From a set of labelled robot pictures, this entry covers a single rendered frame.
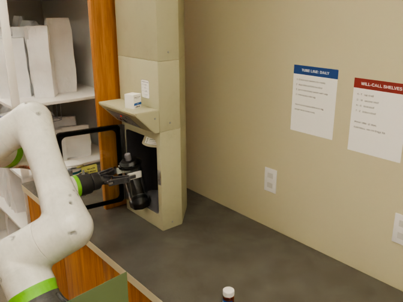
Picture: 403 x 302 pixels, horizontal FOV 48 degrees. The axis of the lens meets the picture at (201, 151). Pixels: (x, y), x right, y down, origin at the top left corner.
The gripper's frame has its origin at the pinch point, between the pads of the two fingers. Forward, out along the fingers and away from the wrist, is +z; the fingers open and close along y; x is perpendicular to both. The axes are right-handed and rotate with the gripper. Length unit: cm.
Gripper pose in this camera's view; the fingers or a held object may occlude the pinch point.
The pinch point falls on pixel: (131, 171)
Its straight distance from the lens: 208.0
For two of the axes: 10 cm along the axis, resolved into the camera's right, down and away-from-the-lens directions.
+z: 7.7, -2.0, 6.1
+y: -6.4, -2.4, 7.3
